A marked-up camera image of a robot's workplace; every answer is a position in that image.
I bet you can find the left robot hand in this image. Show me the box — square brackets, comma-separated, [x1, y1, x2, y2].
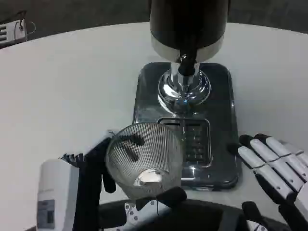
[37, 129, 188, 231]

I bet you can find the steel drip tray grid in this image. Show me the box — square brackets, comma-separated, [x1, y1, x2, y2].
[157, 117, 213, 168]

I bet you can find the black robot torso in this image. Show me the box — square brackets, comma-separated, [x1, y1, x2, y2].
[98, 198, 249, 231]

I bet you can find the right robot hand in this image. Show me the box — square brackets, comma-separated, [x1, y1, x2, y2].
[227, 133, 308, 231]

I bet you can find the clear ribbed glass cup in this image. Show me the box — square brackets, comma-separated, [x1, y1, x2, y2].
[105, 122, 185, 201]

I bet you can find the white box device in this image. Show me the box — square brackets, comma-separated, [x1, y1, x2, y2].
[0, 19, 27, 50]

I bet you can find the black steel drink dispenser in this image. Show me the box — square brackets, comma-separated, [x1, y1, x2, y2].
[149, 0, 227, 114]

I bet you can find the thin black cable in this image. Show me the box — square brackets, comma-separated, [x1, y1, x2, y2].
[13, 10, 36, 35]

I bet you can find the steel drip tray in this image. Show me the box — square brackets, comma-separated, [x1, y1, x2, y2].
[133, 62, 243, 192]

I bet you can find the black dispenser tap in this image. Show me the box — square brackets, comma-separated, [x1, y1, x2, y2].
[177, 53, 201, 87]

